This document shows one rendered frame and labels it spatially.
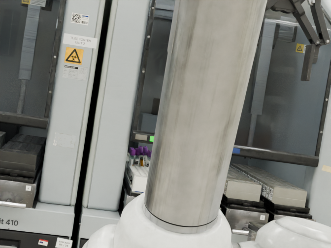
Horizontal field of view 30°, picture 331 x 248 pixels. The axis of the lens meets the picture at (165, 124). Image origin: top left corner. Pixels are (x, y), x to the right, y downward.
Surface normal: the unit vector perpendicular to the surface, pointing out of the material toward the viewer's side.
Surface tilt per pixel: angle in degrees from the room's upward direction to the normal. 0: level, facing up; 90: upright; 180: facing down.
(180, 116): 110
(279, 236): 50
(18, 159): 90
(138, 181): 90
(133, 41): 90
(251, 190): 90
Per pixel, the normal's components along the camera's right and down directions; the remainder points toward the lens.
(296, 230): -0.22, -0.78
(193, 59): -0.43, 0.34
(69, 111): 0.14, 0.07
